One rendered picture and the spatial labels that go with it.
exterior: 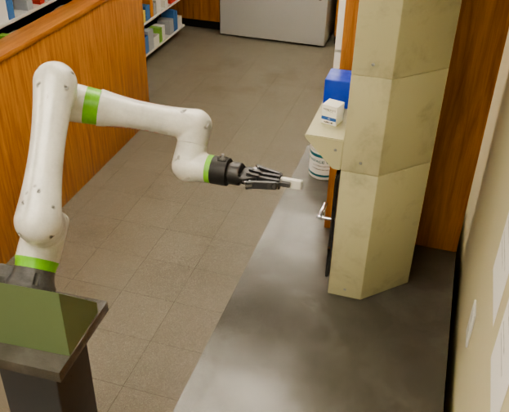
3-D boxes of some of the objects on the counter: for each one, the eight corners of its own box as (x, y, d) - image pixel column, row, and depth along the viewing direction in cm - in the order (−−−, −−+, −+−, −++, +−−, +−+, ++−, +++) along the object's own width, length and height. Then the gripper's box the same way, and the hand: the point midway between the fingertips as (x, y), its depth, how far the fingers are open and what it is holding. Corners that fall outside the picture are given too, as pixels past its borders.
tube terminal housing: (413, 252, 242) (452, 47, 199) (403, 309, 216) (445, 87, 173) (345, 239, 247) (368, 37, 205) (327, 293, 221) (350, 74, 179)
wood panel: (456, 247, 244) (560, -199, 168) (456, 252, 242) (562, -198, 165) (325, 223, 256) (367, -205, 179) (323, 227, 253) (365, -204, 177)
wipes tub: (341, 167, 292) (344, 137, 283) (335, 182, 281) (338, 151, 273) (311, 163, 295) (314, 132, 286) (305, 177, 284) (307, 146, 276)
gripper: (223, 172, 206) (298, 185, 201) (236, 153, 217) (307, 164, 211) (223, 192, 210) (296, 206, 205) (236, 172, 221) (306, 185, 215)
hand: (291, 183), depth 209 cm, fingers closed
